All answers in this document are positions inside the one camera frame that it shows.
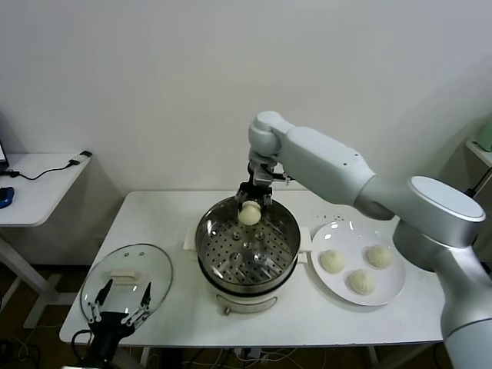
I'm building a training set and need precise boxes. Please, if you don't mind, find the grey USB adapter dongle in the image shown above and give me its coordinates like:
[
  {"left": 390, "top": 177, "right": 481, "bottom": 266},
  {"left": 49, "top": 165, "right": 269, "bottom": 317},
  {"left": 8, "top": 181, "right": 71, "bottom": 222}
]
[{"left": 70, "top": 151, "right": 93, "bottom": 168}]

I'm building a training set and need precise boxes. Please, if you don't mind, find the white side table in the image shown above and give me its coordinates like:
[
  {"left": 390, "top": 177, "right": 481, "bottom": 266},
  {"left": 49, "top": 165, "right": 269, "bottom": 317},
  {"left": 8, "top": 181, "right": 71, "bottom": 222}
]
[{"left": 0, "top": 153, "right": 93, "bottom": 330}]

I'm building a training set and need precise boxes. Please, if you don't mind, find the white steamed baozi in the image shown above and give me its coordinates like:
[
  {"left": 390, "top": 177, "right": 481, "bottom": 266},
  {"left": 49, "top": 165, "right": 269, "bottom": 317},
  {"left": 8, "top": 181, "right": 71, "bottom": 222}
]
[
  {"left": 320, "top": 249, "right": 346, "bottom": 274},
  {"left": 237, "top": 199, "right": 262, "bottom": 226},
  {"left": 364, "top": 244, "right": 394, "bottom": 269},
  {"left": 347, "top": 268, "right": 377, "bottom": 297}
]

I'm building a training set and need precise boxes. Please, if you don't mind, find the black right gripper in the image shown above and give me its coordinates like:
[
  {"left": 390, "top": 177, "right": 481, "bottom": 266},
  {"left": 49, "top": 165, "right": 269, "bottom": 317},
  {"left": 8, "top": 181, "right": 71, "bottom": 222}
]
[{"left": 235, "top": 163, "right": 274, "bottom": 212}]

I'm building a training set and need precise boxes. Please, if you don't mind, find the white round plate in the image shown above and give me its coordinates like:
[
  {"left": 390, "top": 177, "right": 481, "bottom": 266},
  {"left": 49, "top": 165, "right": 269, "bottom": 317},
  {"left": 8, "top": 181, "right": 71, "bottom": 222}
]
[{"left": 310, "top": 221, "right": 407, "bottom": 308}]

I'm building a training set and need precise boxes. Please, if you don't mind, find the glass lid with cream handle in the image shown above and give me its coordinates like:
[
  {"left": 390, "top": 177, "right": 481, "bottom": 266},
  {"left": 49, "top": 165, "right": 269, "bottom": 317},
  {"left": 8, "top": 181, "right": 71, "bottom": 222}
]
[{"left": 79, "top": 242, "right": 174, "bottom": 330}]

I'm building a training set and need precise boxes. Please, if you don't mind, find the dark laptop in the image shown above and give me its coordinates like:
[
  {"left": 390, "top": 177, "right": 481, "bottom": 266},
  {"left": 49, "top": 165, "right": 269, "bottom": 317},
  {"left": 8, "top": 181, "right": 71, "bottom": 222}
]
[{"left": 0, "top": 111, "right": 11, "bottom": 168}]

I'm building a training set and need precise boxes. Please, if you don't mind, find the white power strip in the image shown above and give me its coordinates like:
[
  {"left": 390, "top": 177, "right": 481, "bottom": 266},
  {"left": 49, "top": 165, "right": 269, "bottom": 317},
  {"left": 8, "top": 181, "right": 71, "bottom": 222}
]
[{"left": 234, "top": 347, "right": 270, "bottom": 364}]

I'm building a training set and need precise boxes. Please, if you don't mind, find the white shelf board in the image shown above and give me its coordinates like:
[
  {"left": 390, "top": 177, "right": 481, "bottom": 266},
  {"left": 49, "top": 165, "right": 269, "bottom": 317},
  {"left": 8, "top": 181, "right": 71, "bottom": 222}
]
[{"left": 463, "top": 138, "right": 492, "bottom": 170}]

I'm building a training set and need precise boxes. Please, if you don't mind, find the cream electric cooker base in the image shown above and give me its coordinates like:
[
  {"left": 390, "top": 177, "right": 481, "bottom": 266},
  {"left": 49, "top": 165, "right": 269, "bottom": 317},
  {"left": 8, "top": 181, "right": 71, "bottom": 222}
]
[{"left": 183, "top": 225, "right": 313, "bottom": 317}]

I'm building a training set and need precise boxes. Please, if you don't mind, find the thin black cable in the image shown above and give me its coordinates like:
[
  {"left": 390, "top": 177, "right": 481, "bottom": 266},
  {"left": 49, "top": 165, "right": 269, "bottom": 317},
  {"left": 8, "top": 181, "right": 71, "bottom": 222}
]
[{"left": 0, "top": 160, "right": 76, "bottom": 181}]

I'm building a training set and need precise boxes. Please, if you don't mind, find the pale green container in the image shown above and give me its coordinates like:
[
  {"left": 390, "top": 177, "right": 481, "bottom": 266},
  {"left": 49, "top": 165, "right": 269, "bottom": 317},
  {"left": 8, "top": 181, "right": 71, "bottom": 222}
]
[{"left": 471, "top": 115, "right": 492, "bottom": 153}]

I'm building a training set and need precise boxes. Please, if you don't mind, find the perforated steel steamer basket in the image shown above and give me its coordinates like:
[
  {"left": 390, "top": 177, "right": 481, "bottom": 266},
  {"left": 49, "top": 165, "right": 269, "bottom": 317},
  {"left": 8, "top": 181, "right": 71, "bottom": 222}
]
[{"left": 194, "top": 194, "right": 301, "bottom": 284}]

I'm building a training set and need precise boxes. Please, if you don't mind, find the black power adapter with cable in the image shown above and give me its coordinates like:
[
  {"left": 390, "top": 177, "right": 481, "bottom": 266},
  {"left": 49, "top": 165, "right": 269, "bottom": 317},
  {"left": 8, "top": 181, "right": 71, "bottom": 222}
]
[{"left": 464, "top": 168, "right": 492, "bottom": 199}]

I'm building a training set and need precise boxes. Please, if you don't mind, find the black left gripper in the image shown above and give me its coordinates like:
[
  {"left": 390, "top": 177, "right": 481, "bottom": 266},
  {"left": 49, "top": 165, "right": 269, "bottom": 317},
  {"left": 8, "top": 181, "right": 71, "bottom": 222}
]
[{"left": 86, "top": 279, "right": 151, "bottom": 366}]

